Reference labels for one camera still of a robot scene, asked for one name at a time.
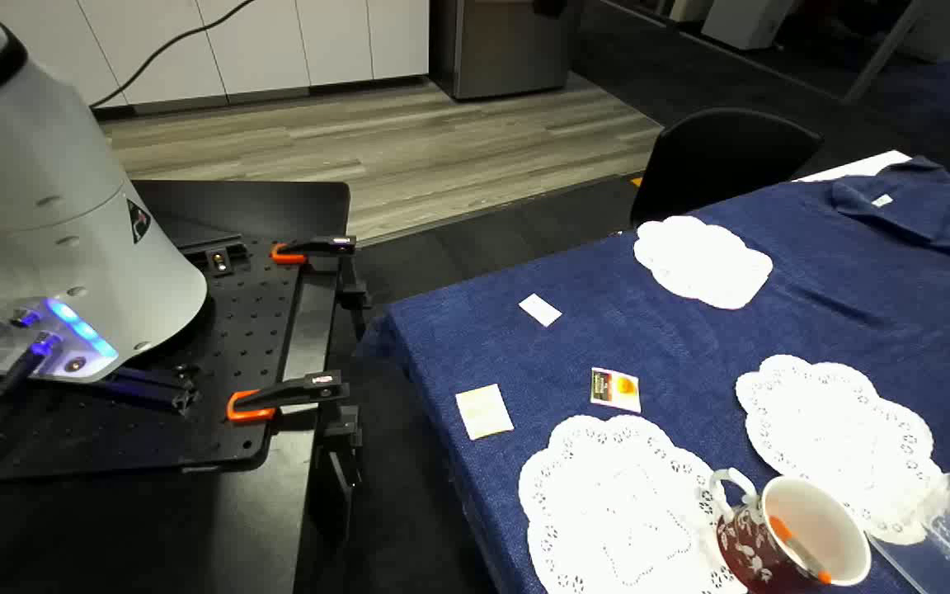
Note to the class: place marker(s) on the grey sharpie with orange cap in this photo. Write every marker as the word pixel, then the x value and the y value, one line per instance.
pixel 795 542

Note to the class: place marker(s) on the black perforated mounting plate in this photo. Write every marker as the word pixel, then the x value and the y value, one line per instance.
pixel 229 342

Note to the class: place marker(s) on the blue tablecloth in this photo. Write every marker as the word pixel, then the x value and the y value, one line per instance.
pixel 560 363

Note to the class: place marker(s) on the blue shirt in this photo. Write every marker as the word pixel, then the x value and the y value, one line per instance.
pixel 923 225

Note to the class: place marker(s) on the orange and black clamp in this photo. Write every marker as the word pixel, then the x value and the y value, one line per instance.
pixel 278 399
pixel 313 252

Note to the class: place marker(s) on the stainless steel appliance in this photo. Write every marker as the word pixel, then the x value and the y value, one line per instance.
pixel 501 45

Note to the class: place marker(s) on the dark bar clamp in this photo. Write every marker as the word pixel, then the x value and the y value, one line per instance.
pixel 150 388

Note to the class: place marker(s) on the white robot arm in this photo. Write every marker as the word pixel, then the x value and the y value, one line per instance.
pixel 47 201

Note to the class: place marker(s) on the white paper doily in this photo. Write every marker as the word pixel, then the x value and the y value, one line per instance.
pixel 824 435
pixel 700 262
pixel 617 506

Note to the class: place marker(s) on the black cart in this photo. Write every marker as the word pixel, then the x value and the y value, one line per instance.
pixel 261 210

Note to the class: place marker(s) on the black chair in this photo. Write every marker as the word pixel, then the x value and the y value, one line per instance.
pixel 716 166

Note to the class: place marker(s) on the white cabinets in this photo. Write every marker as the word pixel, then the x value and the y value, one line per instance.
pixel 320 38

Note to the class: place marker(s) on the small white card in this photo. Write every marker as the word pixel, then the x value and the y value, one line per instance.
pixel 481 413
pixel 539 311

